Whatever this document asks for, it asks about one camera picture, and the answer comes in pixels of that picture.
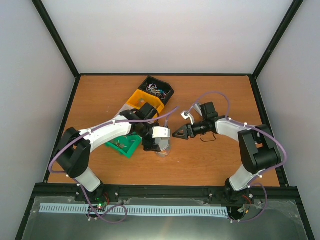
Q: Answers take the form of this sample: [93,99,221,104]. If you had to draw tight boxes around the white round lid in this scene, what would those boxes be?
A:
[157,138,171,152]

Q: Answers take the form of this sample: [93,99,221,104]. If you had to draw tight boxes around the clear plastic cup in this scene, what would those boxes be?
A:
[155,143,172,158]

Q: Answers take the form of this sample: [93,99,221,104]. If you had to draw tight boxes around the green plastic bin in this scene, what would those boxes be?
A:
[105,133,142,159]

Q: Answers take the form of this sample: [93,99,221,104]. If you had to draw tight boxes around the white translucent plastic bin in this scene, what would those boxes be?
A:
[113,103,139,122]

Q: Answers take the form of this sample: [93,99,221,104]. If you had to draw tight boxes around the yellow plastic bin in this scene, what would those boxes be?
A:
[126,89,165,114]

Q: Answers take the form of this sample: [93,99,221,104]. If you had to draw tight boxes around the black plastic bin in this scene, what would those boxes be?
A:
[138,76,175,106]

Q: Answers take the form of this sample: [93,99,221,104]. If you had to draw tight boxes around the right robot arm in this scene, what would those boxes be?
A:
[141,102,286,203]

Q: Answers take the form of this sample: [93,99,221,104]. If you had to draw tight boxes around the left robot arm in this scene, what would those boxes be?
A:
[53,103,161,202]

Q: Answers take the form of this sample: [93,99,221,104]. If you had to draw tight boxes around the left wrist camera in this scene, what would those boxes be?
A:
[152,126,171,139]

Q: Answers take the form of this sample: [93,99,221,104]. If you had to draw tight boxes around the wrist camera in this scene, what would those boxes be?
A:
[152,126,171,139]
[180,111,195,125]

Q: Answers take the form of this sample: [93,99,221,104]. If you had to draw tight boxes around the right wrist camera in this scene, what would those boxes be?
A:
[180,111,195,125]

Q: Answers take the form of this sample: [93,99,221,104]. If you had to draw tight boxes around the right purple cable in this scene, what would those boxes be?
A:
[186,91,288,223]

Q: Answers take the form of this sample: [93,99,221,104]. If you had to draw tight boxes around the purple cable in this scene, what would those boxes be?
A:
[48,105,181,224]
[186,91,288,223]

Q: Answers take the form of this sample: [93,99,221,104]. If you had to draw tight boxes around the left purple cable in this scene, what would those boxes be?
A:
[48,105,181,224]

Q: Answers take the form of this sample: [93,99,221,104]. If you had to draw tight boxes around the light blue cable duct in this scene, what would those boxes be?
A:
[38,203,228,218]

